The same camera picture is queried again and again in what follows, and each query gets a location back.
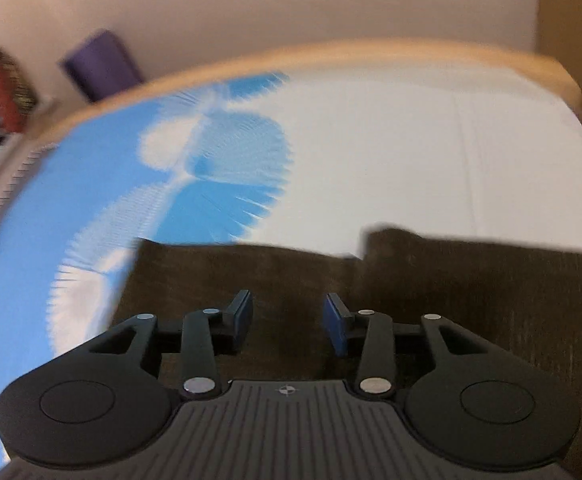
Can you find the purple paper bag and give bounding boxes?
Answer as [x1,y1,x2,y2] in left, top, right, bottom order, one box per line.
[58,29,145,104]

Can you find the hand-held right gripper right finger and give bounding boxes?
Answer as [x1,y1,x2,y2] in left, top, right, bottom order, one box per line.
[323,292,492,402]

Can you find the blue white printed bed sheet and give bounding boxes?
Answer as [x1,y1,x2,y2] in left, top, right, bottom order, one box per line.
[0,67,582,480]

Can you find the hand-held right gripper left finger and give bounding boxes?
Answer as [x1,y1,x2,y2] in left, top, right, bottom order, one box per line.
[88,289,254,402]

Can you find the grey patterned mattress edge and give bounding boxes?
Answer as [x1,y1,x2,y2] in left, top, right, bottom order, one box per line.
[0,140,60,271]

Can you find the wooden bed frame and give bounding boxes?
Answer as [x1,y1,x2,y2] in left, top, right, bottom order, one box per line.
[18,36,582,147]

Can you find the brown corduroy pants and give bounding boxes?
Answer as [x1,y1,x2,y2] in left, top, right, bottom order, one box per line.
[108,227,582,480]

